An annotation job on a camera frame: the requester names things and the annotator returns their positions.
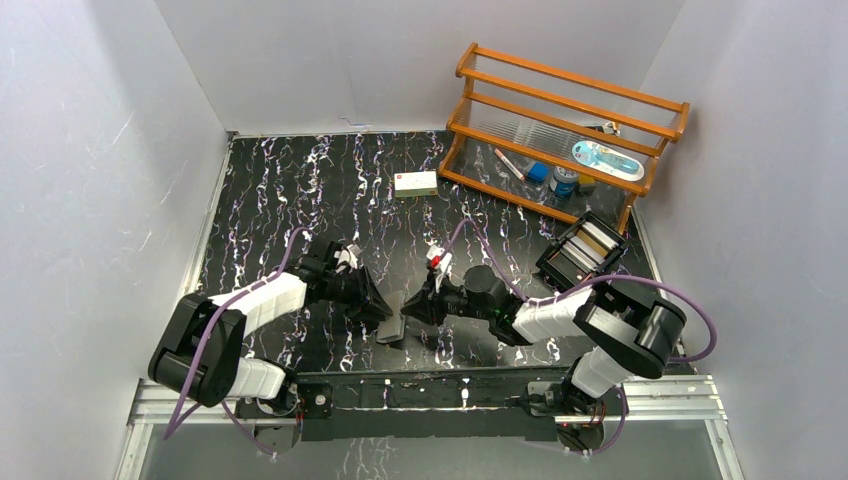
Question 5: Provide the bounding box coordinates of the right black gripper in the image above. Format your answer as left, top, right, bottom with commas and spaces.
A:
400, 270, 493, 327

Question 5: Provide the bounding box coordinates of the grey card holder wallet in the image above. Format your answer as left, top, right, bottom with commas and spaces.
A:
375, 291, 406, 344

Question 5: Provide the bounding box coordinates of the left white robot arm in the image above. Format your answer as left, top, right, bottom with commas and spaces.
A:
148, 238, 394, 416

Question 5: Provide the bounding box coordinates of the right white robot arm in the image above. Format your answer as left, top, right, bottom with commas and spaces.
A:
401, 265, 687, 416

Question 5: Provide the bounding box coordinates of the black card tray box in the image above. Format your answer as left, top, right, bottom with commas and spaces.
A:
535, 212, 626, 291

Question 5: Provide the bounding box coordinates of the white small cardboard box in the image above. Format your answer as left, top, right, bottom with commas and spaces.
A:
393, 171, 438, 198

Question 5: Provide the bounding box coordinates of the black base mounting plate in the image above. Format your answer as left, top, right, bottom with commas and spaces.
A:
291, 367, 598, 444

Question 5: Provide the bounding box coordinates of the white marker pen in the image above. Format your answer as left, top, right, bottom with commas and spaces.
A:
494, 148, 525, 181

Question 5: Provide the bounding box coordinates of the blue small block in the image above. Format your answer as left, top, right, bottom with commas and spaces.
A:
525, 162, 549, 184

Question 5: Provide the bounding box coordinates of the yellow black small block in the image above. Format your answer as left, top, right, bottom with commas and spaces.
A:
576, 175, 597, 196

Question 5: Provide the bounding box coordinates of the orange wooden shelf rack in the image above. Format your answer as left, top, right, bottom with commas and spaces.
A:
438, 43, 690, 233

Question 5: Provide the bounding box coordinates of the blister pack blue tool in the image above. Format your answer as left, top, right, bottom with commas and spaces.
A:
572, 140, 645, 182

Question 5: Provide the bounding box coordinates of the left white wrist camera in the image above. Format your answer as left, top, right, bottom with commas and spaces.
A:
334, 244, 362, 273

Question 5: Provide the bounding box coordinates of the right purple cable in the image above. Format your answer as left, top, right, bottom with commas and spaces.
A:
440, 218, 719, 364

